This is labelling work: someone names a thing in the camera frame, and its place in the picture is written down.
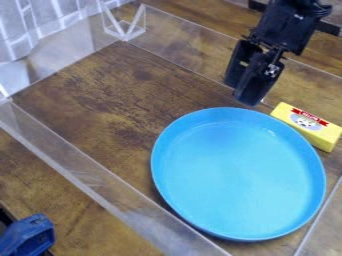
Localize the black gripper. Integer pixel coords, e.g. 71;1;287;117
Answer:
224;0;332;106

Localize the blue round plastic tray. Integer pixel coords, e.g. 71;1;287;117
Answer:
150;107;325;241

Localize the yellow brick with label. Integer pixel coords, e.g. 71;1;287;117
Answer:
269;102;342;153

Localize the grey checkered cloth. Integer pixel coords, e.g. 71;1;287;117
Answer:
0;0;132;64

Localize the clear acrylic enclosure wall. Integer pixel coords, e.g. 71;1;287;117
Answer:
0;0;342;256

